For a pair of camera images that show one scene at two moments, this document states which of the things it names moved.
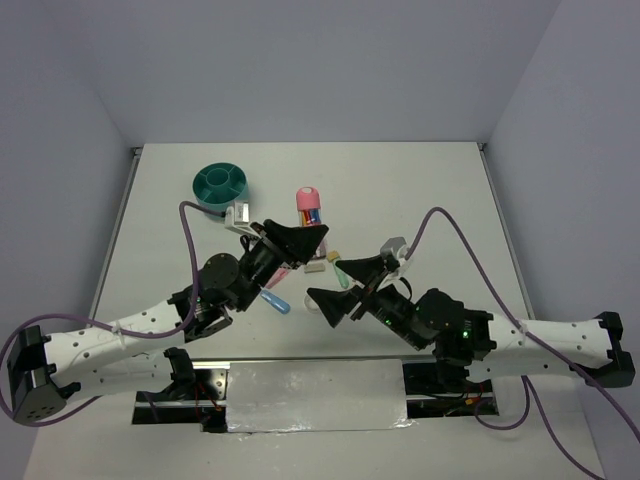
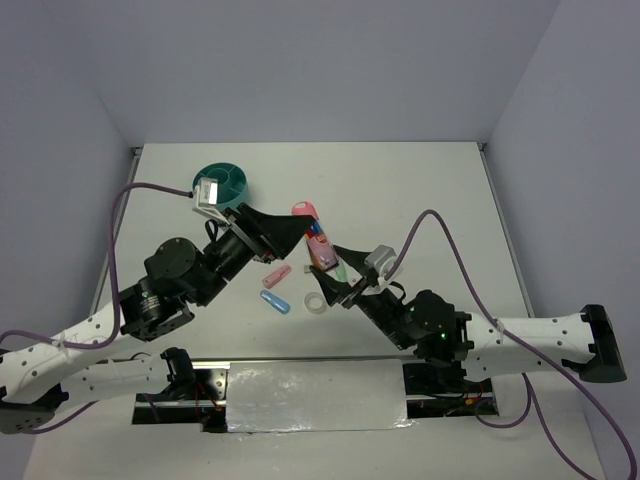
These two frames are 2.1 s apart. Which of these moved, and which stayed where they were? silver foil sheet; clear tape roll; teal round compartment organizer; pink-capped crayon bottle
Moved: pink-capped crayon bottle
Stayed: teal round compartment organizer; clear tape roll; silver foil sheet
